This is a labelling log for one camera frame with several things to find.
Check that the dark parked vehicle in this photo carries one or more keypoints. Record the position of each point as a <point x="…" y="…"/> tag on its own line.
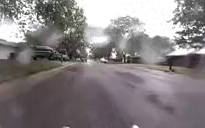
<point x="42" y="52"/>

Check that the grass verge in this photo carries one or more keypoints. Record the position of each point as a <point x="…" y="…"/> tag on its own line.
<point x="186" y="70"/>

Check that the grass lawn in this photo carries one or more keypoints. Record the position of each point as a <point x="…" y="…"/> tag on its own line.
<point x="13" y="69"/>

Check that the large leafy tree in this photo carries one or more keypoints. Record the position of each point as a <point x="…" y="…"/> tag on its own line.
<point x="61" y="23"/>

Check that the pale concrete kerb strip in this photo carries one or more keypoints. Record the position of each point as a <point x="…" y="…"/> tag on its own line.
<point x="20" y="83"/>

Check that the pale car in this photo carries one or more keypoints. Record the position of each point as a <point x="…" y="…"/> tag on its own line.
<point x="104" y="60"/>

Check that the dark low house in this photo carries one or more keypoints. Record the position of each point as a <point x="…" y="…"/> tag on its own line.
<point x="190" y="57"/>

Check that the grey asphalt road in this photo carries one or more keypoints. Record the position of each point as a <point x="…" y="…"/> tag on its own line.
<point x="103" y="96"/>

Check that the white house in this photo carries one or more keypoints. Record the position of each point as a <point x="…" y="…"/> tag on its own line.
<point x="1" y="50"/>

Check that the row of distant trees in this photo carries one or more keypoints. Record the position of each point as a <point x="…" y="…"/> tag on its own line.
<point x="130" y="40"/>

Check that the tree with dark foliage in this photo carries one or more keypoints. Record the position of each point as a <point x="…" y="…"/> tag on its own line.
<point x="196" y="20"/>

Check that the dark post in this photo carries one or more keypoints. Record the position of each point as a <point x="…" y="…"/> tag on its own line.
<point x="171" y="65"/>

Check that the robot's own part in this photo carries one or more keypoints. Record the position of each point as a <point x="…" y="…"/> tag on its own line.
<point x="135" y="126"/>
<point x="66" y="126"/>

